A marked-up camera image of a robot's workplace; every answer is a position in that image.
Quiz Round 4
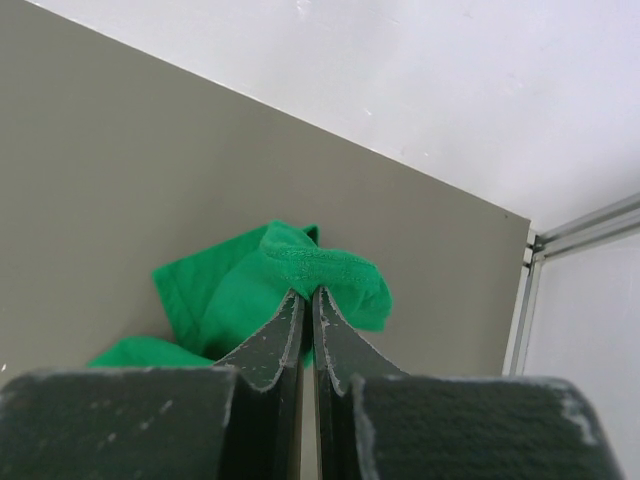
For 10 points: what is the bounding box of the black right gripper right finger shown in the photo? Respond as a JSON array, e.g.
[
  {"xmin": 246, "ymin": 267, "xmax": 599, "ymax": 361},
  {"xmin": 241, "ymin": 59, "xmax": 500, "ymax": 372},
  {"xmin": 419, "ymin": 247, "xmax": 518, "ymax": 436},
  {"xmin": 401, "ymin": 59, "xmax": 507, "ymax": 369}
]
[{"xmin": 312, "ymin": 287, "xmax": 623, "ymax": 479}]

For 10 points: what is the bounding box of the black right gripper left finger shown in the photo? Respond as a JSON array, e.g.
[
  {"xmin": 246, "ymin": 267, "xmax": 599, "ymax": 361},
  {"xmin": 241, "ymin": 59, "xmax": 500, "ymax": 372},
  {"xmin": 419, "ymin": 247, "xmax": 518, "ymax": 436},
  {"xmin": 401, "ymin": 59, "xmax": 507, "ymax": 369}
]
[{"xmin": 1, "ymin": 292, "xmax": 304, "ymax": 479}]

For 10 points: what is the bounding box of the green t shirt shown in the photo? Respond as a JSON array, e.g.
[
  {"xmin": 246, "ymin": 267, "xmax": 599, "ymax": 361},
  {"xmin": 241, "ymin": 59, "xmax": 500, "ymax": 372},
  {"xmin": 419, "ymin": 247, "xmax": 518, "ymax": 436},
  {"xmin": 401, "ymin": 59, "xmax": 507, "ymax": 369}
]
[{"xmin": 89, "ymin": 220, "xmax": 393, "ymax": 368}]

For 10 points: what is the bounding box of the aluminium right frame post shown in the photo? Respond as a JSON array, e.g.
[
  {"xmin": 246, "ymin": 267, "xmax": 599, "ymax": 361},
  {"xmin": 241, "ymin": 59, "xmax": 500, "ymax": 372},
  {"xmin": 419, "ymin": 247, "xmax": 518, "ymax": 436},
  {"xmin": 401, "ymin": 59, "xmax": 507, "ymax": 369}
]
[{"xmin": 502, "ymin": 195, "xmax": 639, "ymax": 375}]

